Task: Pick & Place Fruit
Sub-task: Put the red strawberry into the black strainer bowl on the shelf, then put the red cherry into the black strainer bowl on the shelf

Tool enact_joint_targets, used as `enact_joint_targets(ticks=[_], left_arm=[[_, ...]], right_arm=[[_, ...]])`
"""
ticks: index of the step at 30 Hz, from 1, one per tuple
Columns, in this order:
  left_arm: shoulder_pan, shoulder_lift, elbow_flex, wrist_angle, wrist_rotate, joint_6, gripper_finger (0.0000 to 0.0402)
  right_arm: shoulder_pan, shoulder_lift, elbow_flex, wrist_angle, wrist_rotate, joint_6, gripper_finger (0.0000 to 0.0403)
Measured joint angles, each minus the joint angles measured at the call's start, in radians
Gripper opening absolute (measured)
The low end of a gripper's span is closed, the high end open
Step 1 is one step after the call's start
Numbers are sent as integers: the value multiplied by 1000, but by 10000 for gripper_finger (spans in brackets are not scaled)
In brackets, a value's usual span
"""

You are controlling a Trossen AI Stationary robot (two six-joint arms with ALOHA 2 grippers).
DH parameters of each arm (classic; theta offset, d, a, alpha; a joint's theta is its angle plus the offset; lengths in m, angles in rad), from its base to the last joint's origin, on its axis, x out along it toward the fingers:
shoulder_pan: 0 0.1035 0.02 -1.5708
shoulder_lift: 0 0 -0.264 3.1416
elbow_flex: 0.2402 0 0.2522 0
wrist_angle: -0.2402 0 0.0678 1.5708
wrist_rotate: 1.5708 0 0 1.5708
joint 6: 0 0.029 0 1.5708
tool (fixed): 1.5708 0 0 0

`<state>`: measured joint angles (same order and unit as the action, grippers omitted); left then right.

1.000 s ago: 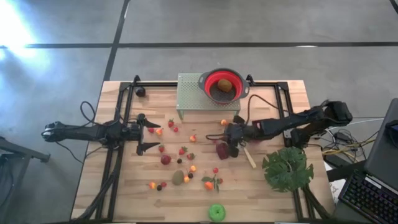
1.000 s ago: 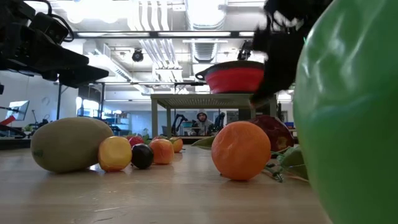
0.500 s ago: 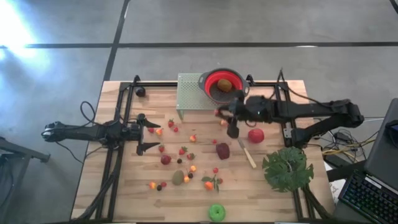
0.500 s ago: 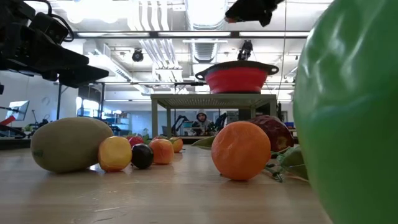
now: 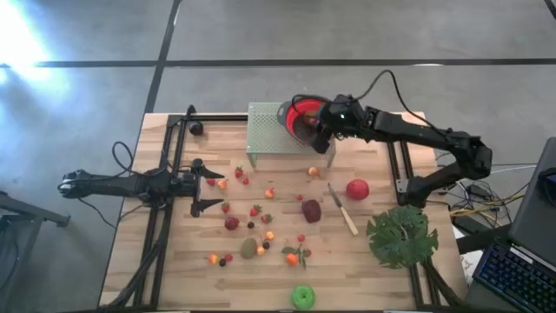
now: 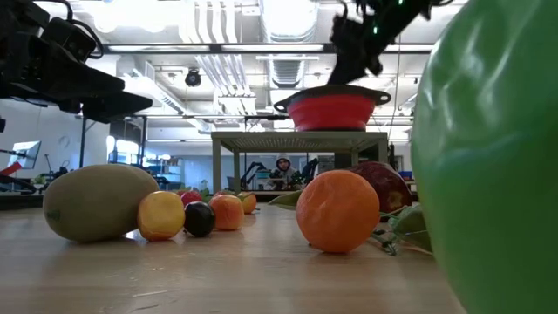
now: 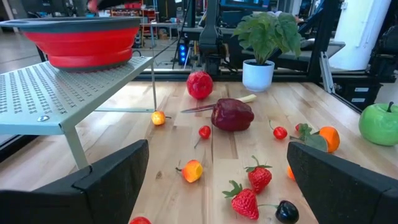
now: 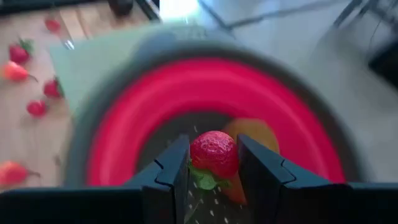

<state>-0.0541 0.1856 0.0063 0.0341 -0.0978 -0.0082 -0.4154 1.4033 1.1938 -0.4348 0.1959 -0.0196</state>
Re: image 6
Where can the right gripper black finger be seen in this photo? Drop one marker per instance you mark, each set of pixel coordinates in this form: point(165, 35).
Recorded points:
point(344, 70)
point(374, 65)

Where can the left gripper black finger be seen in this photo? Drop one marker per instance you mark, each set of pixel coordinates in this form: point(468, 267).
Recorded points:
point(117, 104)
point(87, 80)

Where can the red collapsible colander bowl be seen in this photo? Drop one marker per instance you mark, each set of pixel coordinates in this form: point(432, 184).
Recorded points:
point(331, 111)

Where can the red strawberry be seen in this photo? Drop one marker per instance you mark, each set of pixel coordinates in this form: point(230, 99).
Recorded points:
point(189, 197)

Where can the orange mandarin with green leaves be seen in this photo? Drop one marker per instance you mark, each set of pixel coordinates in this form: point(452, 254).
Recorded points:
point(338, 211)

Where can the green apple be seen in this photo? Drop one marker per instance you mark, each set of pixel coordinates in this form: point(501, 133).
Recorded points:
point(492, 174)

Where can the black tabletop robot arm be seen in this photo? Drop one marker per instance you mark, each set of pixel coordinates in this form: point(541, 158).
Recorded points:
point(250, 170)
point(309, 168)

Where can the olive green oval fruit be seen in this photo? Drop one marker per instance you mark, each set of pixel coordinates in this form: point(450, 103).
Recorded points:
point(96, 202)

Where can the black ceiling spotlight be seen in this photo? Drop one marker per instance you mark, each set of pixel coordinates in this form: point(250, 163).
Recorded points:
point(193, 78)

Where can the grey computer monitor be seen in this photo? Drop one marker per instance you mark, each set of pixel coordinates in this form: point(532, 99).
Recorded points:
point(26, 153)

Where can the pale green perforated metal shelf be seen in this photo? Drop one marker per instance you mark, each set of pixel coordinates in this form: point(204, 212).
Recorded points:
point(261, 141)

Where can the black rig crossbar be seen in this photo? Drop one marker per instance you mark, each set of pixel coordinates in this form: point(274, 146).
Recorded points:
point(215, 48)

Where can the person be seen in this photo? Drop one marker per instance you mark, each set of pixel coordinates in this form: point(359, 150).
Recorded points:
point(283, 168)

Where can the dark red bell pepper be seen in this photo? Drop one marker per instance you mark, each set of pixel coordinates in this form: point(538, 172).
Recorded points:
point(388, 183)

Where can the small yellow orange peach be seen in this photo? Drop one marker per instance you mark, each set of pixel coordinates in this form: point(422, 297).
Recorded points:
point(161, 216)
point(249, 202)
point(226, 212)

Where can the dark purple plum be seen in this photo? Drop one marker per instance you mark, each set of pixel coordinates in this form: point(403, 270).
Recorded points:
point(199, 219)

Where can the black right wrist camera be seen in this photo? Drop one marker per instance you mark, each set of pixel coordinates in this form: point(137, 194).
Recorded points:
point(339, 30)

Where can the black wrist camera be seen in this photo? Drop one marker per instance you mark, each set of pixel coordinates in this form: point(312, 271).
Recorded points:
point(339, 30)
point(70, 39)

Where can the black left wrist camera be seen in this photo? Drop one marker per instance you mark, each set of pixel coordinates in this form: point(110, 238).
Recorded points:
point(70, 39)

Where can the silver ceiling air duct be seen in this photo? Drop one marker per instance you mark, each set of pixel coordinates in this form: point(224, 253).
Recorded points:
point(287, 26)

